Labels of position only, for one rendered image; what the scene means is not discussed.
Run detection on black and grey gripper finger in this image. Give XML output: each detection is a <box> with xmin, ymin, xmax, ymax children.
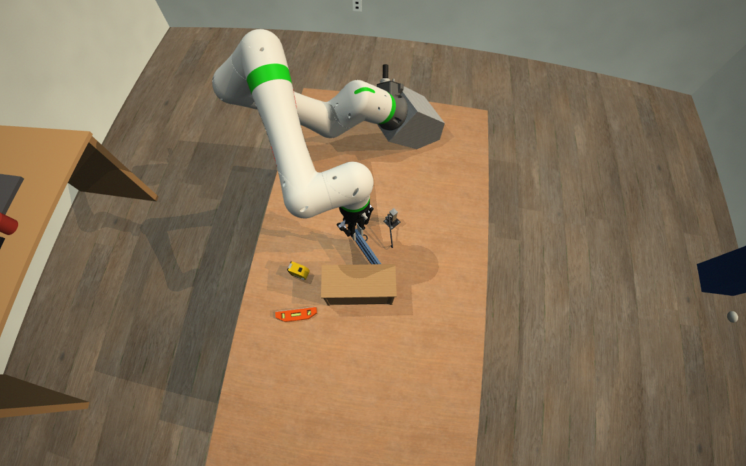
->
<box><xmin>337</xmin><ymin>220</ymin><xmax>356</xmax><ymax>241</ymax></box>
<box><xmin>357</xmin><ymin>205</ymin><xmax>373</xmax><ymax>236</ymax></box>

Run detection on orange spirit level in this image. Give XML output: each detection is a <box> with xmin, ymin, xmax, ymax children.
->
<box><xmin>275</xmin><ymin>307</ymin><xmax>317</xmax><ymax>322</ymax></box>

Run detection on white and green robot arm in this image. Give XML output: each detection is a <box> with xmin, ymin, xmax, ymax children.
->
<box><xmin>212</xmin><ymin>29</ymin><xmax>408</xmax><ymax>220</ymax></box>

